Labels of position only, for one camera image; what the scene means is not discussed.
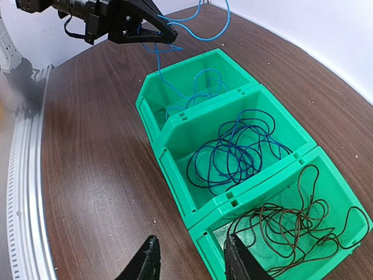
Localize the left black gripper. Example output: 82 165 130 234
54 1 178 45

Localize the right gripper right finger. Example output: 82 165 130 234
224 234 273 280

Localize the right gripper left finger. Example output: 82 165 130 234
115 235 161 280

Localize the brown thin cable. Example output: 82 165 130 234
227 164 371 277

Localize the green bin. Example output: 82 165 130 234
154 85 316 229
189 147 372 279
136 48 259 142

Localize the dark blue cable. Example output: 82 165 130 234
186 109 294 197

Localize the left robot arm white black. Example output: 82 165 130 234
1 1 178 92

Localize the front aluminium rail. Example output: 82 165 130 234
0 65 59 280

